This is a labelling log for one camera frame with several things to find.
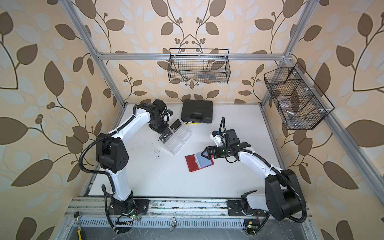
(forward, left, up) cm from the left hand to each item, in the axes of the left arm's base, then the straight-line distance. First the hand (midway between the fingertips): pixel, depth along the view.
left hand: (161, 129), depth 89 cm
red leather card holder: (-15, -22, -12) cm, 29 cm away
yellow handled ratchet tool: (-42, +36, -13) cm, 57 cm away
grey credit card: (+7, -8, -3) cm, 11 cm away
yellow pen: (+15, -18, -13) cm, 27 cm away
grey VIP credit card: (-2, -1, -5) cm, 5 cm away
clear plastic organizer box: (-2, -8, -11) cm, 14 cm away
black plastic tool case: (+24, -24, -9) cm, 35 cm away
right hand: (-13, -28, -5) cm, 31 cm away
